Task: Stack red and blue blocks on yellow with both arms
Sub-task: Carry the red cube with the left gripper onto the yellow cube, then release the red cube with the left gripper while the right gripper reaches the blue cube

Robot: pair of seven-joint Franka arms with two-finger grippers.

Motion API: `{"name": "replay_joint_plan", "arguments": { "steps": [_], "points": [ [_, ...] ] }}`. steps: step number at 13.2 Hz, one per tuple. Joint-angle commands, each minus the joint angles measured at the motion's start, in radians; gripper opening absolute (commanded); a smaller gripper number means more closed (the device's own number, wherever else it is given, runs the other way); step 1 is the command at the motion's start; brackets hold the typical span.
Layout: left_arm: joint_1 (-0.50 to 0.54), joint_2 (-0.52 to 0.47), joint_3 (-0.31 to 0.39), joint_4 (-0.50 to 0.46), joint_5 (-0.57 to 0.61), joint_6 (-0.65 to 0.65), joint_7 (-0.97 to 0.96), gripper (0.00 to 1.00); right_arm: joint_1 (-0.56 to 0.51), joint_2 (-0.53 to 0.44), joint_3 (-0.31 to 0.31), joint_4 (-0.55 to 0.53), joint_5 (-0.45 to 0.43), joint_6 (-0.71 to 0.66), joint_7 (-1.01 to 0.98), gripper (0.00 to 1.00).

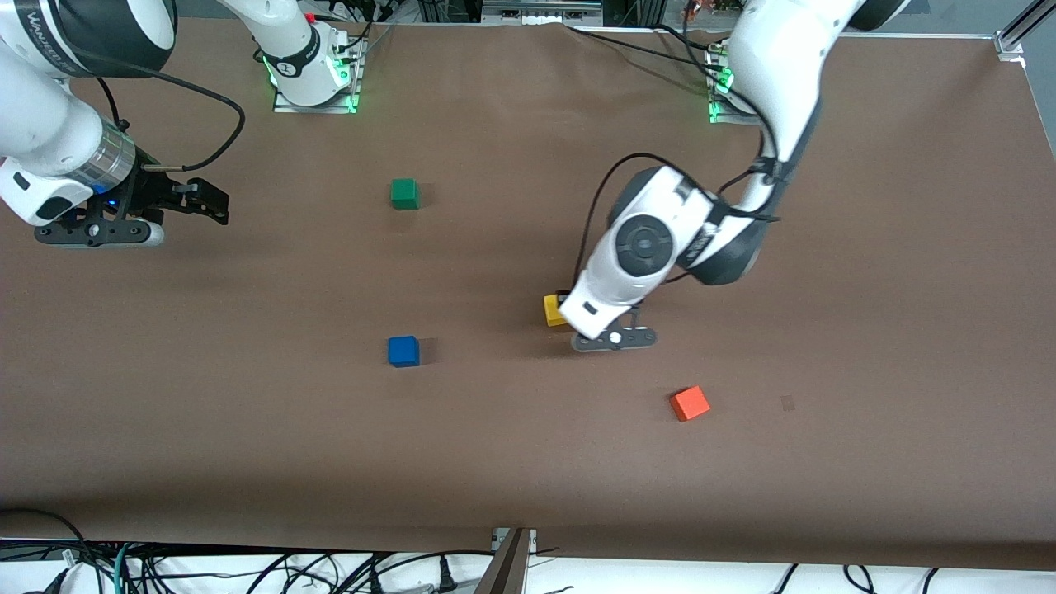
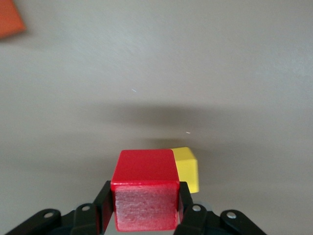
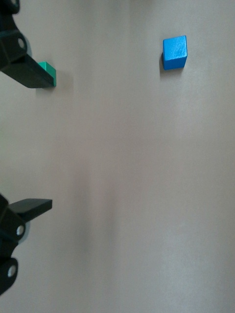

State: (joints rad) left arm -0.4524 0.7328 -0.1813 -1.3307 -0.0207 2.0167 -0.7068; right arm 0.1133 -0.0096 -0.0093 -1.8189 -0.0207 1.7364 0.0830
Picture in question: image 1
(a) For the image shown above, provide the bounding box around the orange wooden block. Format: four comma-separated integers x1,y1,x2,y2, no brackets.
670,385,711,422

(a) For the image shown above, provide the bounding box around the brown paper table cover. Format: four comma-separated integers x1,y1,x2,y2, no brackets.
0,16,1056,572

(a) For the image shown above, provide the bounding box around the aluminium profile beam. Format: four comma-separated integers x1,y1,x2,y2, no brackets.
474,528,533,594

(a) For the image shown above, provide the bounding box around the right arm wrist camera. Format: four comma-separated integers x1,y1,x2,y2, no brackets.
35,216,164,248

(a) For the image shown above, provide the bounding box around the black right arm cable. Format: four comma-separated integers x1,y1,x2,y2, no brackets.
70,45,248,172

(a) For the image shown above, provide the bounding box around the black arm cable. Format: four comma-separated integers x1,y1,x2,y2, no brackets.
70,45,248,172
573,25,785,285

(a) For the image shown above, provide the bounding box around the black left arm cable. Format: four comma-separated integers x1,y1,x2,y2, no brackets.
573,25,785,285

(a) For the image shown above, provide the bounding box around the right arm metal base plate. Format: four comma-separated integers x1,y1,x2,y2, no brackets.
272,33,365,116

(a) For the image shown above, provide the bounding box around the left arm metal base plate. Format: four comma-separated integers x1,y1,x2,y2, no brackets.
707,41,761,126

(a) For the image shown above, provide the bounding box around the black base cable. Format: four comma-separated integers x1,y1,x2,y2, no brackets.
565,26,731,71
652,23,731,52

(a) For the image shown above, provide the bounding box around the aluminium frame profile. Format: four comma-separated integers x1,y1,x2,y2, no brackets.
998,0,1056,49

